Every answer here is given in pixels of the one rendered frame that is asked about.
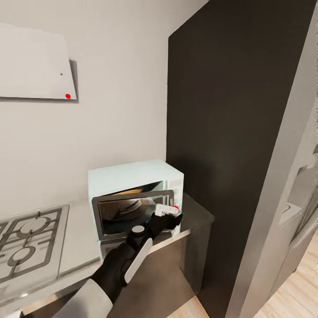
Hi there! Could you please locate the microwave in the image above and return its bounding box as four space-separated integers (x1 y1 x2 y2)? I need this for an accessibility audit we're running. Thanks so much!
87 159 184 241

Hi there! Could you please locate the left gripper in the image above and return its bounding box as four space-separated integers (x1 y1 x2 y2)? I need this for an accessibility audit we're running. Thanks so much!
150 211 183 233

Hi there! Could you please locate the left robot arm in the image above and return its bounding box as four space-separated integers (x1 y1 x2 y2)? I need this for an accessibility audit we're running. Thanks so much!
52 204 183 318

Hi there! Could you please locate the popcorn bag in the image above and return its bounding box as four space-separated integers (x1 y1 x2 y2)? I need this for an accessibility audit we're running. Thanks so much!
110 186 143 196

